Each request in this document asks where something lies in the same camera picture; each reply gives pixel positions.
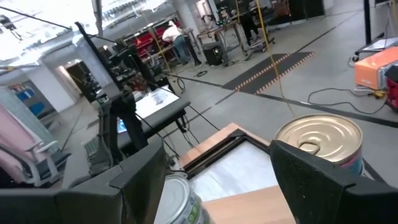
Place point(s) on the pink cloth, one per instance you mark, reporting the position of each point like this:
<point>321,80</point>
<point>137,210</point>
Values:
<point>12,140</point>

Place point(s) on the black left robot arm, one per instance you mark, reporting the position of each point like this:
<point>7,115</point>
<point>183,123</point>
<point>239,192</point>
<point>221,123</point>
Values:
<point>109,133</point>

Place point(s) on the black keyboard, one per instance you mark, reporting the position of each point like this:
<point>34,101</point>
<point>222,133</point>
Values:
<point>91,146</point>

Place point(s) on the red tool cabinet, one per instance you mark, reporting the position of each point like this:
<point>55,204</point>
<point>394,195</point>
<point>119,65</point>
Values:
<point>146,40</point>

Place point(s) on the person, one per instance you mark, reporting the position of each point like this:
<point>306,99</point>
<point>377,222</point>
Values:
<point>174,40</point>
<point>248,28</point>

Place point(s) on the orange box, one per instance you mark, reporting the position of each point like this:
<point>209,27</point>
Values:
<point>373,68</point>

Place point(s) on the white paper sheet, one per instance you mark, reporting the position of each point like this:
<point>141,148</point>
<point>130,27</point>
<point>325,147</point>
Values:
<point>155,101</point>

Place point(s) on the blue pink salmon can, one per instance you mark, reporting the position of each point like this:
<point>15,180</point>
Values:
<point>323,137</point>

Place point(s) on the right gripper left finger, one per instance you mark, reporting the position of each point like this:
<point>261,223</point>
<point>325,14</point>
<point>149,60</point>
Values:
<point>140,193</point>

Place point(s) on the laptop with blue screen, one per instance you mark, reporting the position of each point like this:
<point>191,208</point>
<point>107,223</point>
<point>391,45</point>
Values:
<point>121,126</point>

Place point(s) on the white office chair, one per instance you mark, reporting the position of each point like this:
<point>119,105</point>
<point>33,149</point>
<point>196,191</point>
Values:
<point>40,168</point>

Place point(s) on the red black tool case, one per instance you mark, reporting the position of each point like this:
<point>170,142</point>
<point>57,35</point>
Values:
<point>392,93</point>

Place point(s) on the black floor box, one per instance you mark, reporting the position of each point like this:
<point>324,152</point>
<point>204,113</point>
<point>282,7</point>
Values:
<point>212,53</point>

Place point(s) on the black orange-striped floor mat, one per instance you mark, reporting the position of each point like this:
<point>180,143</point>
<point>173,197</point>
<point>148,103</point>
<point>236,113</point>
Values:
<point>264,74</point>

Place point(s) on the black aluminium table frame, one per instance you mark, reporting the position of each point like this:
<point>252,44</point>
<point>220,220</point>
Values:
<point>214,152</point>

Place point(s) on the dark gray side desk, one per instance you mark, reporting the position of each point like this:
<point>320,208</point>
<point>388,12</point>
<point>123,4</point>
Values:
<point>168,113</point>

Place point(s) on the green white tuna can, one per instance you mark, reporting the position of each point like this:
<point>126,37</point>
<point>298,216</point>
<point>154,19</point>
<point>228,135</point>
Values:
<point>177,202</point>

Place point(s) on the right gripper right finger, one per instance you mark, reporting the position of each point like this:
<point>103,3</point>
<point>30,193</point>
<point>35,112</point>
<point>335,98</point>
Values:
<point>311,199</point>

